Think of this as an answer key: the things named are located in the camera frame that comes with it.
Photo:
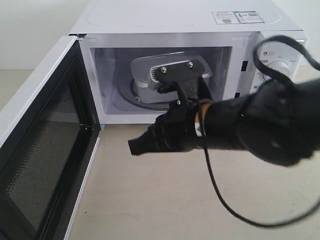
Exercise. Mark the white microwave door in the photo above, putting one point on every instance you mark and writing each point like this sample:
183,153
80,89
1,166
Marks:
49,132

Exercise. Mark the upper white control knob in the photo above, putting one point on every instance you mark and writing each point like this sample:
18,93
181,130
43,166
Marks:
279,66

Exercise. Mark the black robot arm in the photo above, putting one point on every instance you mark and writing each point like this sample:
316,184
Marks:
275,124

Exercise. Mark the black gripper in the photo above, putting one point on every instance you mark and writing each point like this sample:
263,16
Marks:
170,136

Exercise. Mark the printed label sticker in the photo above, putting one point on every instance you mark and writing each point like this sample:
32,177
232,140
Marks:
237,17

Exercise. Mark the white microwave oven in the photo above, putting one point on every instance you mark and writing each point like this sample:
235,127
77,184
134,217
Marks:
136,35

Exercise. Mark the glass turntable plate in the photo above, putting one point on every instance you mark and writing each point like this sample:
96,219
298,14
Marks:
143,98

